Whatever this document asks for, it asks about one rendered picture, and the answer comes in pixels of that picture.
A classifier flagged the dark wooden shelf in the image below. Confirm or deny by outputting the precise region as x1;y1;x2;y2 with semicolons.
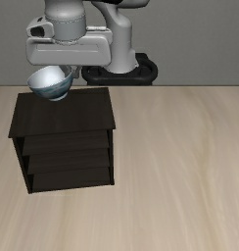
8;86;117;195

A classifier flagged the white porcelain bowl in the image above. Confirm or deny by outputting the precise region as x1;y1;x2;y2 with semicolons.
26;65;74;102

